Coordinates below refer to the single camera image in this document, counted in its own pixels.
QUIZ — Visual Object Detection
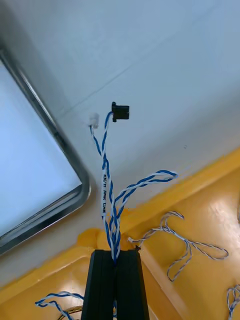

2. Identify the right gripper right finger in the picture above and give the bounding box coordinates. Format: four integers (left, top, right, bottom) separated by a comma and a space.
115, 249, 151, 320

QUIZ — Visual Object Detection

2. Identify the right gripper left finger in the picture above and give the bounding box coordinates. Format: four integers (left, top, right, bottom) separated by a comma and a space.
81, 249, 117, 320

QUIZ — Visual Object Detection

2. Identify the blue-white harness with black connector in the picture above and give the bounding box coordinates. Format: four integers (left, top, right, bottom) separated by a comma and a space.
34, 101, 179, 320

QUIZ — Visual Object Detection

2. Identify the steel tray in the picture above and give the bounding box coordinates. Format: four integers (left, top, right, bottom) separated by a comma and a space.
0, 42, 92, 256

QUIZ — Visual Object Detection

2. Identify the blue-white twisted wire harness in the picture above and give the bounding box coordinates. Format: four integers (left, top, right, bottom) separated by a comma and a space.
127, 211, 230, 283
226, 284, 240, 320

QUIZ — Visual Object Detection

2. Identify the white sheet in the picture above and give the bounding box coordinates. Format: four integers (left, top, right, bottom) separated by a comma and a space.
0, 59, 83, 237

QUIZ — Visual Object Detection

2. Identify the yellow-orange plastic bin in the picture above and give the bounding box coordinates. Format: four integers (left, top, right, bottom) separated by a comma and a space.
0, 227, 186, 320
96, 147, 240, 320

